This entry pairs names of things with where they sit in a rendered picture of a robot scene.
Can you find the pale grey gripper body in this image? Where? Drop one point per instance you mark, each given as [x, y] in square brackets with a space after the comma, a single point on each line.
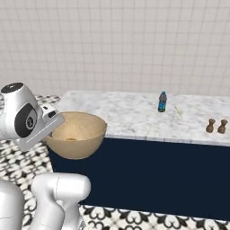
[42, 131]

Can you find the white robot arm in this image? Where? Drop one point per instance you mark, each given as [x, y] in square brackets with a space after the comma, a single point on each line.
[18, 110]

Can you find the tan wooden bowl basket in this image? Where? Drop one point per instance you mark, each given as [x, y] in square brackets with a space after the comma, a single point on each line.
[78, 136]

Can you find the dark navy counter cabinet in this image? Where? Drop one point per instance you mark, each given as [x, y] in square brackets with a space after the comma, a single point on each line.
[155, 176]

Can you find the blue plastic bottle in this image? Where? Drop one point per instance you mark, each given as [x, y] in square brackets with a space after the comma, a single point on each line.
[162, 102]

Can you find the thin yellow-green stick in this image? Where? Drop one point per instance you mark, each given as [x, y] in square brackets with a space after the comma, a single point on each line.
[178, 110]

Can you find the brown wooden shaker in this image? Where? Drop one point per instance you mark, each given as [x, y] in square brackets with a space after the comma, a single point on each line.
[222, 126]
[210, 125]

